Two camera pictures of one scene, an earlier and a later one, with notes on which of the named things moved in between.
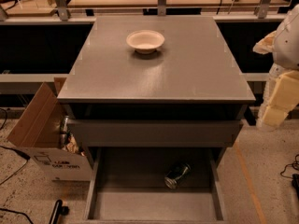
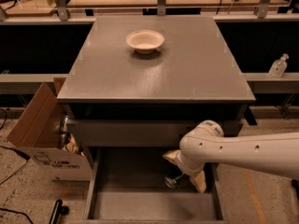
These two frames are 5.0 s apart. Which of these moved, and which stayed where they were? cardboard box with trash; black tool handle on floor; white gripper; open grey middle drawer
Moved: white gripper
Stayed: black tool handle on floor; cardboard box with trash; open grey middle drawer
